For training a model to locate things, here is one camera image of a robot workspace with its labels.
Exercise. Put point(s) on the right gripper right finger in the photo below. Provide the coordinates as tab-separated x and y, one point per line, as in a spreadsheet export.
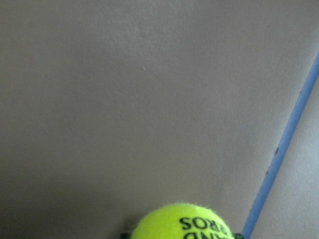
237	236

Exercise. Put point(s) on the tennis ball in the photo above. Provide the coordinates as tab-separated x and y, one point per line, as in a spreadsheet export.
182	221

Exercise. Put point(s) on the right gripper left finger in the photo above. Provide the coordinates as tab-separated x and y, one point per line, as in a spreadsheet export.
125	235

